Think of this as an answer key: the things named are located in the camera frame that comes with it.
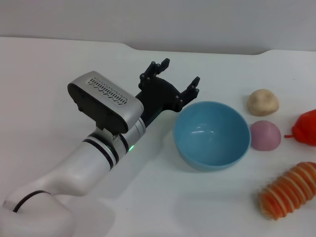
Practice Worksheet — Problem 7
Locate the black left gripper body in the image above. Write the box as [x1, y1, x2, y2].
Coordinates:
[135, 76, 183, 124]

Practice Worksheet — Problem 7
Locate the blue bowl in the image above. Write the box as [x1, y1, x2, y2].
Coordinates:
[173, 100, 252, 172]

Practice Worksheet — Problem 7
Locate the pink toy peach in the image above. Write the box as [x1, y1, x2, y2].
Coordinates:
[249, 120, 282, 151]

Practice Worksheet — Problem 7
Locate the beige toy potato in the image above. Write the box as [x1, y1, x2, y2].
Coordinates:
[247, 88, 279, 116]

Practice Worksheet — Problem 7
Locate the red toy pepper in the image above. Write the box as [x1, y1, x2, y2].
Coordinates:
[284, 109, 316, 146]

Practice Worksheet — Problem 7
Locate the orange striped toy shrimp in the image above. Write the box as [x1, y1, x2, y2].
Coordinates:
[258, 161, 316, 220]

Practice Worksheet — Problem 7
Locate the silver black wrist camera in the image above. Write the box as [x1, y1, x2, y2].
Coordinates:
[67, 71, 144, 134]

